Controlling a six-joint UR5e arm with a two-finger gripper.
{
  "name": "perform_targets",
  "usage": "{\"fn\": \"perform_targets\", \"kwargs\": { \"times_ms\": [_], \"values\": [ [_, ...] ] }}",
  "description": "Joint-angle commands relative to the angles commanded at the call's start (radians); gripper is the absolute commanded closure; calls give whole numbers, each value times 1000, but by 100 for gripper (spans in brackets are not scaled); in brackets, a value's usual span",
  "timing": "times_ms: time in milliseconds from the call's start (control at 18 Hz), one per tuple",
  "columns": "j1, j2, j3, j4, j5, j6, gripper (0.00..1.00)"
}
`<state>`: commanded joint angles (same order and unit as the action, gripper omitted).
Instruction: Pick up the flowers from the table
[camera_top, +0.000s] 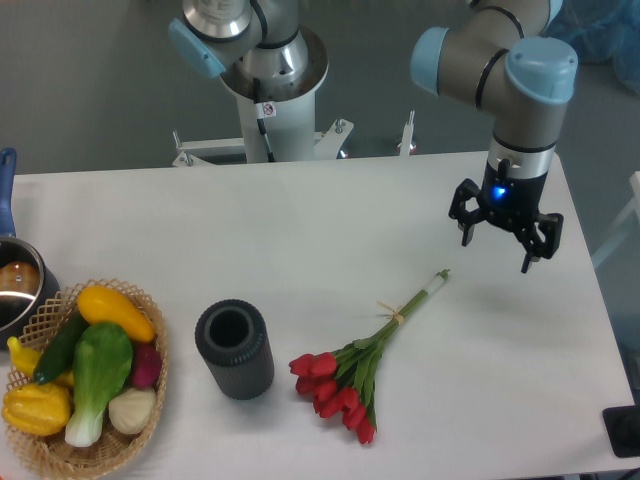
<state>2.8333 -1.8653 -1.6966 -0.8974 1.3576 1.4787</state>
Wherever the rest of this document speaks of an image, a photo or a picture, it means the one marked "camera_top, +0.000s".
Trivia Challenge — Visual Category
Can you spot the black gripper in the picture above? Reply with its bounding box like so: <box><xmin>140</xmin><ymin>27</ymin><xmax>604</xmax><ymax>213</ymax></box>
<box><xmin>449</xmin><ymin>157</ymin><xmax>564</xmax><ymax>274</ymax></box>

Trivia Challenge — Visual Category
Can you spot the red tulip bouquet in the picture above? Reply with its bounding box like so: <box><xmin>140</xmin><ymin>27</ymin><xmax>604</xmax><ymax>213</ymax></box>
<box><xmin>288</xmin><ymin>269</ymin><xmax>451</xmax><ymax>445</ymax></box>

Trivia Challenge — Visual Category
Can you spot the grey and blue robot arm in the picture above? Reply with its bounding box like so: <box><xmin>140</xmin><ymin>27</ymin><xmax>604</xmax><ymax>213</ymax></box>
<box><xmin>168</xmin><ymin>1</ymin><xmax>578</xmax><ymax>263</ymax></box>

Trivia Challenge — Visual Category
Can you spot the blue plastic bag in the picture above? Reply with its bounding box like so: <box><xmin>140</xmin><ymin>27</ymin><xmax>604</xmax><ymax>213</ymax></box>
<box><xmin>545</xmin><ymin>1</ymin><xmax>639</xmax><ymax>95</ymax></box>

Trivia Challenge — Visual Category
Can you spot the black device at edge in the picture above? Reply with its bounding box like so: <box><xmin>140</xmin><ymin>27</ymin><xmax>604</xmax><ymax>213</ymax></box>
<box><xmin>602</xmin><ymin>405</ymin><xmax>639</xmax><ymax>458</ymax></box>

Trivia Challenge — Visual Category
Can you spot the dark grey ribbed vase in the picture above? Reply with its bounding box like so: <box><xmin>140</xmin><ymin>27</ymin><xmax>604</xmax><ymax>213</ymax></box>
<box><xmin>194</xmin><ymin>299</ymin><xmax>274</xmax><ymax>400</ymax></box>

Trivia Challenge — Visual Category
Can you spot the purple radish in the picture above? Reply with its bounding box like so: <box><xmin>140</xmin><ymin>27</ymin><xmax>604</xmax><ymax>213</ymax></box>
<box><xmin>130</xmin><ymin>344</ymin><xmax>162</xmax><ymax>388</ymax></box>

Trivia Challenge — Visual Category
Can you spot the yellow squash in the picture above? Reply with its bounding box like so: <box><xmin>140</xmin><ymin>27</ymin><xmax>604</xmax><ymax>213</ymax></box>
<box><xmin>76</xmin><ymin>285</ymin><xmax>156</xmax><ymax>343</ymax></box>

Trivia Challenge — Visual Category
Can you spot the white garlic bulb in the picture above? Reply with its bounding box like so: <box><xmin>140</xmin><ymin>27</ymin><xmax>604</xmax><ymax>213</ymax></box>
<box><xmin>108</xmin><ymin>388</ymin><xmax>156</xmax><ymax>435</ymax></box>

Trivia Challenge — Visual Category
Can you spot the green bok choy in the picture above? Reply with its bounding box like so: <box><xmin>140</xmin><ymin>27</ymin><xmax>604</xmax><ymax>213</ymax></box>
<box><xmin>65</xmin><ymin>322</ymin><xmax>133</xmax><ymax>448</ymax></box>

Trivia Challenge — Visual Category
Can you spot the woven wicker basket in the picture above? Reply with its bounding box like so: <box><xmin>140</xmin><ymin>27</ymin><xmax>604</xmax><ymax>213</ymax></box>
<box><xmin>5</xmin><ymin>279</ymin><xmax>169</xmax><ymax>479</ymax></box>

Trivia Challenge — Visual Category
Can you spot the dark green cucumber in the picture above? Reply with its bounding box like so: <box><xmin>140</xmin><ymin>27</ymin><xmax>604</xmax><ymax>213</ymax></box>
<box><xmin>32</xmin><ymin>311</ymin><xmax>89</xmax><ymax>385</ymax></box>

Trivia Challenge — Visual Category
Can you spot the yellow bell pepper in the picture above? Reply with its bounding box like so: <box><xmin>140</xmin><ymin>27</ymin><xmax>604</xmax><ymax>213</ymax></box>
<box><xmin>1</xmin><ymin>383</ymin><xmax>71</xmax><ymax>436</ymax></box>

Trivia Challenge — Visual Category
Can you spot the small yellow gourd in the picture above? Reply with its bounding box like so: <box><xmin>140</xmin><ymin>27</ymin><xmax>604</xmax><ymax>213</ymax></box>
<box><xmin>6</xmin><ymin>336</ymin><xmax>75</xmax><ymax>389</ymax></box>

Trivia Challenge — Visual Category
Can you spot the white frame at right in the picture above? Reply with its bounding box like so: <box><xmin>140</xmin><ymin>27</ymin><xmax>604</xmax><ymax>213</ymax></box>
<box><xmin>591</xmin><ymin>171</ymin><xmax>639</xmax><ymax>269</ymax></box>

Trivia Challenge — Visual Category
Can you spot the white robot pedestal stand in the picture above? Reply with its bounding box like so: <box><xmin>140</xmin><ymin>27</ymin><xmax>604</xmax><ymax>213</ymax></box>
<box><xmin>171</xmin><ymin>27</ymin><xmax>418</xmax><ymax>168</ymax></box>

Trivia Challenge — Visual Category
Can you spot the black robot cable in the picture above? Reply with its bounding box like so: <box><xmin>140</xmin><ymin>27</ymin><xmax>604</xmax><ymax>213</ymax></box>
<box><xmin>251</xmin><ymin>78</ymin><xmax>277</xmax><ymax>163</ymax></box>

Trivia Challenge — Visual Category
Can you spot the blue handled saucepan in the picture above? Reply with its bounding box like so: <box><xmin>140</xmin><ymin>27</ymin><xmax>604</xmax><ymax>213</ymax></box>
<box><xmin>1</xmin><ymin>147</ymin><xmax>59</xmax><ymax>350</ymax></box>

